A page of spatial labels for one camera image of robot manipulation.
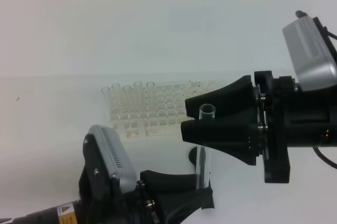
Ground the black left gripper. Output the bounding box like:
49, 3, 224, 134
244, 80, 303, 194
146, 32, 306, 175
115, 170, 214, 224

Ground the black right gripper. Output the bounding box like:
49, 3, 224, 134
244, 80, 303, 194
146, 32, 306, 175
181, 71, 329, 183

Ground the clear glass test tube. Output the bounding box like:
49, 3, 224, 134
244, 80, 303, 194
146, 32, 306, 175
196, 104, 216, 189

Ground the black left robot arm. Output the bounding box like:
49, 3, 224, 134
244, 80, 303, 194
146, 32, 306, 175
1, 170, 214, 223

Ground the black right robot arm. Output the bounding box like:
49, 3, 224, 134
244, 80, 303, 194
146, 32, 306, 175
181, 71, 336, 183

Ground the white plastic test tube rack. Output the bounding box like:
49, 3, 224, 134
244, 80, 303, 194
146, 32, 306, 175
101, 80, 217, 139

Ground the clear test tube far left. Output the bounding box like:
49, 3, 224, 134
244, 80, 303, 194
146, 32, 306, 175
101, 86, 111, 114

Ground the black plastic scoop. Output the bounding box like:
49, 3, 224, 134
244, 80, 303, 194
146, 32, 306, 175
188, 147, 197, 166

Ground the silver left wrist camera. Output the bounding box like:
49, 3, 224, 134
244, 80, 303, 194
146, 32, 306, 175
83, 124, 137, 200

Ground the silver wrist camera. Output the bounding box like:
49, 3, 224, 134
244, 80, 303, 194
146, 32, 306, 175
83, 124, 137, 200
282, 16, 336, 91

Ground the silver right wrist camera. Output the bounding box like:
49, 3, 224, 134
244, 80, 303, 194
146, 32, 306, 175
282, 16, 336, 91

